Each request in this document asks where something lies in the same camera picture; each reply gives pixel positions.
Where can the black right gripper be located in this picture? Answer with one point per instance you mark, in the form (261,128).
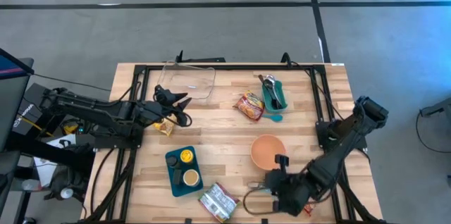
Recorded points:
(294,192)

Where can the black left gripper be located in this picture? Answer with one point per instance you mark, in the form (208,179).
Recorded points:
(167,106)

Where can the brown spice mix packet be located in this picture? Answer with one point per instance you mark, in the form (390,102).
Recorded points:
(254,185)

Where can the orange bowl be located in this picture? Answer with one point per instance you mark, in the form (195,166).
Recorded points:
(264,150)

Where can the yellow-lid spice jar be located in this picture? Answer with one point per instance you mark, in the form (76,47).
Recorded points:
(186,156)

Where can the dark-lid small jar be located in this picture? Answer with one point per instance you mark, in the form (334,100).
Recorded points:
(172,161)

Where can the small teal plastic spoon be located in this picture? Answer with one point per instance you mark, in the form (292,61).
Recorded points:
(274,117)

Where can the small teal plastic bin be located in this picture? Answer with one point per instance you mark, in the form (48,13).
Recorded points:
(282,106)

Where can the black spoon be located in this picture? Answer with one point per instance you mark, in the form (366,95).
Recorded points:
(276,100)

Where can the silver metal spoon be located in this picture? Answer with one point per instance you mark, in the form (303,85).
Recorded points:
(269,82)

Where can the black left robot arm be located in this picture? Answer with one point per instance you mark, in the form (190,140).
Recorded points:
(105,115)

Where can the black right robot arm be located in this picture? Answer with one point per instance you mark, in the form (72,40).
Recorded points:
(338,153)

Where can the white green food packet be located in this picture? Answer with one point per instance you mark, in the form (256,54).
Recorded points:
(218,202)

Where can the clear plastic container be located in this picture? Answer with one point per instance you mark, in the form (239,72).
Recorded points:
(190,79)

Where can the yellow chicken ramen packet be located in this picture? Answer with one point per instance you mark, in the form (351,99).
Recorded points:
(165,127)

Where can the red ramen noodle packet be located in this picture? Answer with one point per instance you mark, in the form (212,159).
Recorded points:
(250,106)
(309,210)

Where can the dark teal plastic tray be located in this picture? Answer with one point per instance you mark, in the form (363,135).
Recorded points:
(176,190)

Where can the white paper sheet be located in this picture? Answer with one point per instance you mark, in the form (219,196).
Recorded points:
(46,173)

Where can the black computer case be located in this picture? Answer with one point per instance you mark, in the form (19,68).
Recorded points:
(26,111)

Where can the computer monitor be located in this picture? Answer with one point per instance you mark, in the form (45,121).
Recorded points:
(10,104)

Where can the black metal table frame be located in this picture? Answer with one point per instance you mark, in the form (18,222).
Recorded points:
(229,67)

